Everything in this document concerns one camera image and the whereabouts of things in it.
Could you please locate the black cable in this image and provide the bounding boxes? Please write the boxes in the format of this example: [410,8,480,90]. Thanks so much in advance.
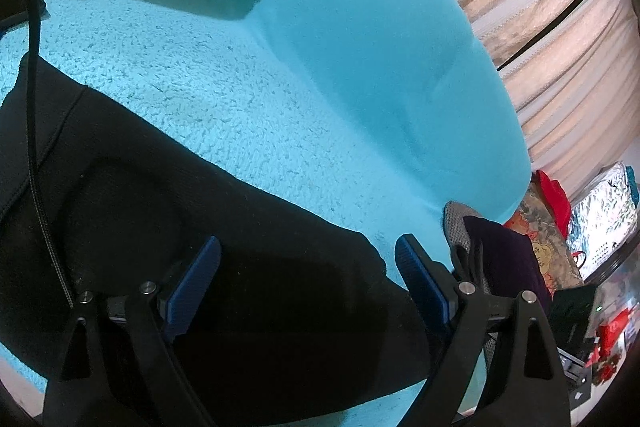
[0,0,76,308]

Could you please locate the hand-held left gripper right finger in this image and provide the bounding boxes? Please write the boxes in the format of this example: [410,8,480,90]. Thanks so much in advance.
[394,233,572,427]

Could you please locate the silver foil bag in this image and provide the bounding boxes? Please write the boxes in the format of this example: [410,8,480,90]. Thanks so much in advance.
[565,162,640,268]

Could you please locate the striped beige curtain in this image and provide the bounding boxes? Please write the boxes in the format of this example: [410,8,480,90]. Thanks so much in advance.
[367,0,640,202]

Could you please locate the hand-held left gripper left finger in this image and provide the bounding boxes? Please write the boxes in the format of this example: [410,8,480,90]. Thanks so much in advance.
[42,235,223,427]

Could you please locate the black box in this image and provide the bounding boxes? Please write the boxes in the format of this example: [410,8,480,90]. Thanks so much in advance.
[550,284,601,353]

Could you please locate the red packaging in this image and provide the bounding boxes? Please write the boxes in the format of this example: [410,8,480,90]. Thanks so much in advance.
[587,307,631,383]

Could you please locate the turquoise fleece blanket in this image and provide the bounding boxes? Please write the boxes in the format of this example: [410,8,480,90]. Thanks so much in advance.
[0,0,533,413]

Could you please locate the thin black rod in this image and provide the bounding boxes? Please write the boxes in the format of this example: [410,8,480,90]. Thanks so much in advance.
[495,0,616,70]

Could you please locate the red cloth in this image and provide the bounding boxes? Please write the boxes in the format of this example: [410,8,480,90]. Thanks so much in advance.
[532,170,572,238]

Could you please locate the dark purple cloth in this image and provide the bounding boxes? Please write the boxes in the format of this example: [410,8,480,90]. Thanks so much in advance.
[462,215,551,308]

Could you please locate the floral cushion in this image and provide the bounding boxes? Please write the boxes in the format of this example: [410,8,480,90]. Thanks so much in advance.
[502,187,586,298]

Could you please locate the black pants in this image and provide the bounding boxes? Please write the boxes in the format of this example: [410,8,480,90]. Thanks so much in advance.
[0,54,453,425]

